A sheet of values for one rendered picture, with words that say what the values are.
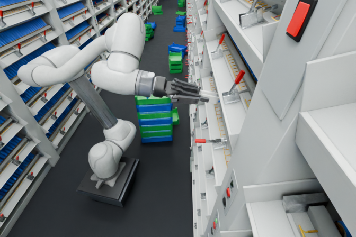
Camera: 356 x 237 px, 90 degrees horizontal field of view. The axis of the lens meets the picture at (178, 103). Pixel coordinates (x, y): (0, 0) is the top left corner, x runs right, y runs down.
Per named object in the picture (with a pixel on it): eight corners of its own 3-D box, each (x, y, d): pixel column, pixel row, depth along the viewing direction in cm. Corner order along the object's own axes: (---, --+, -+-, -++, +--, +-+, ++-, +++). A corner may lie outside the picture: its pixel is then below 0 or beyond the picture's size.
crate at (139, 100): (135, 105, 146) (134, 97, 141) (137, 91, 161) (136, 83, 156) (172, 103, 149) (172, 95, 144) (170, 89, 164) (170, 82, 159)
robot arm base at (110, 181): (86, 185, 119) (82, 181, 116) (105, 156, 135) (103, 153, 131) (109, 193, 116) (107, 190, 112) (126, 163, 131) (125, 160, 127)
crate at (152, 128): (140, 131, 166) (139, 126, 161) (141, 117, 181) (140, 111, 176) (172, 129, 169) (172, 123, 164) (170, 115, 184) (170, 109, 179)
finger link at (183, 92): (171, 85, 63) (170, 87, 62) (202, 93, 63) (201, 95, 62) (169, 93, 65) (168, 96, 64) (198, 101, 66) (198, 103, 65)
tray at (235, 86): (235, 164, 38) (226, 118, 30) (207, 51, 85) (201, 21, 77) (345, 148, 34) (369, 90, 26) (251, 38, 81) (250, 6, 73)
